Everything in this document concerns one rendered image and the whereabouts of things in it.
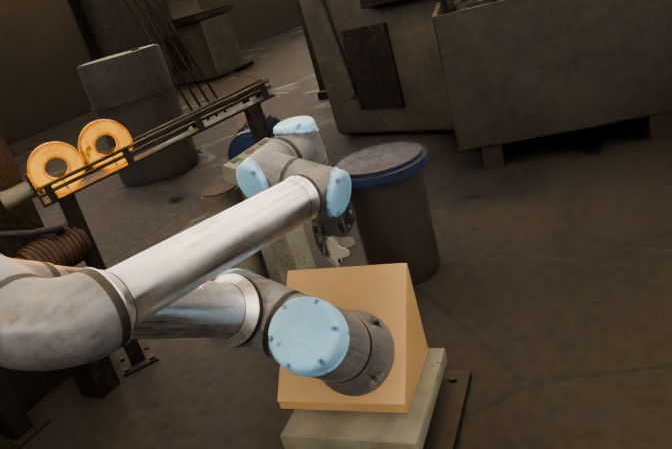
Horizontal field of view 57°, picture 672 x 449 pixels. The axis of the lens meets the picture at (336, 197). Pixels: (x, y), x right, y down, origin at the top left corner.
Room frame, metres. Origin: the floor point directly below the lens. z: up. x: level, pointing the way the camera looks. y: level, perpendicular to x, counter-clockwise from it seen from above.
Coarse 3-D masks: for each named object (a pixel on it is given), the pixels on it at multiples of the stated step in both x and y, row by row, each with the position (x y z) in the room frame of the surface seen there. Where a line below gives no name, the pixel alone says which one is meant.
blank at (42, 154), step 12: (48, 144) 1.85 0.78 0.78; (60, 144) 1.86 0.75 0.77; (36, 156) 1.83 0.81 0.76; (48, 156) 1.84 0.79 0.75; (60, 156) 1.85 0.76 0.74; (72, 156) 1.87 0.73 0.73; (36, 168) 1.82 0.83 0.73; (72, 168) 1.86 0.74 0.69; (36, 180) 1.82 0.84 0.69; (48, 180) 1.83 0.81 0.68; (60, 192) 1.84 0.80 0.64
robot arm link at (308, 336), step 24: (288, 312) 1.08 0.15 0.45; (312, 312) 1.06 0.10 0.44; (336, 312) 1.07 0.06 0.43; (264, 336) 1.10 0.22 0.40; (288, 336) 1.05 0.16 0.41; (312, 336) 1.03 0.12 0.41; (336, 336) 1.02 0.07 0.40; (360, 336) 1.10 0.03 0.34; (288, 360) 1.02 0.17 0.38; (312, 360) 1.01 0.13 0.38; (336, 360) 1.02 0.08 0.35; (360, 360) 1.09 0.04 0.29
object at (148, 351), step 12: (252, 108) 2.09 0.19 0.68; (252, 120) 2.09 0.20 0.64; (264, 120) 2.10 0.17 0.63; (252, 132) 2.11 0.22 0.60; (264, 132) 2.10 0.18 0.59; (60, 204) 1.82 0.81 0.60; (72, 204) 1.84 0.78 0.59; (72, 216) 1.83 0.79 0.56; (72, 228) 1.82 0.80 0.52; (84, 228) 1.84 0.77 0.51; (96, 252) 1.84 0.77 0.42; (96, 264) 1.83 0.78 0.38; (132, 348) 1.83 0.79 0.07; (144, 348) 1.91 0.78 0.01; (120, 360) 1.87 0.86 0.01; (132, 360) 1.83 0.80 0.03; (144, 360) 1.84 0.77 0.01; (156, 360) 1.82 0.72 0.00; (132, 372) 1.79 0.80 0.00
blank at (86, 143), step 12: (96, 120) 1.93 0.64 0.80; (108, 120) 1.92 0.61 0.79; (84, 132) 1.89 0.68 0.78; (96, 132) 1.90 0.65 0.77; (108, 132) 1.91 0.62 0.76; (120, 132) 1.93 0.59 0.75; (84, 144) 1.88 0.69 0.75; (120, 144) 1.92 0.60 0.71; (84, 156) 1.88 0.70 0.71; (96, 156) 1.89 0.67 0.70; (108, 168) 1.90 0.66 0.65
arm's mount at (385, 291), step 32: (320, 288) 1.36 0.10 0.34; (352, 288) 1.32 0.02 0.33; (384, 288) 1.28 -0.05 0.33; (384, 320) 1.24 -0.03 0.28; (416, 320) 1.27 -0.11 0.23; (416, 352) 1.23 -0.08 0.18; (288, 384) 1.24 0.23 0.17; (320, 384) 1.21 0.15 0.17; (384, 384) 1.14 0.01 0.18; (416, 384) 1.18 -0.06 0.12
